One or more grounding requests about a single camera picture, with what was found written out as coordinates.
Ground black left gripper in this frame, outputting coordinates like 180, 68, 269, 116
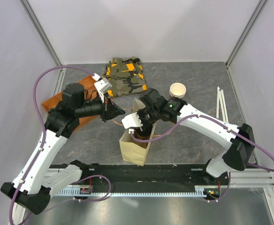
75, 90, 126, 122

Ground black plastic cup lid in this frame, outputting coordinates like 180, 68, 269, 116
134, 128, 152, 140

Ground brown paper bag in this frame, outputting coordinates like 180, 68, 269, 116
119, 98, 159, 166

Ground stack of paper cups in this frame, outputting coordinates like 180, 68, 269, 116
169, 82, 186, 98

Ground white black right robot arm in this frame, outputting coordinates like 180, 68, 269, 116
136, 88, 255, 185

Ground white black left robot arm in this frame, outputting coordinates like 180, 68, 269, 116
0, 79, 125, 215

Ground orange compartment tray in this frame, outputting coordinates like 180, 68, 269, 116
42, 75, 96, 132

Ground camouflage folded cloth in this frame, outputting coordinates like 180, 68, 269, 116
104, 57, 148, 97

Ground white paper straws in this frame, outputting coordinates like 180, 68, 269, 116
216, 86, 229, 123

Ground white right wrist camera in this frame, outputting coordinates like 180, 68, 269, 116
121, 112, 143, 134

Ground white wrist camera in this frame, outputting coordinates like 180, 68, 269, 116
121, 112, 143, 134
92, 73, 112, 103

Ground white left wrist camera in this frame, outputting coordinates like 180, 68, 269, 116
92, 73, 112, 103

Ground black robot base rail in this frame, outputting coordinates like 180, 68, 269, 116
72, 160, 229, 193

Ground grey slotted cable duct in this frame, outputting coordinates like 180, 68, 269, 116
55, 186, 220, 197

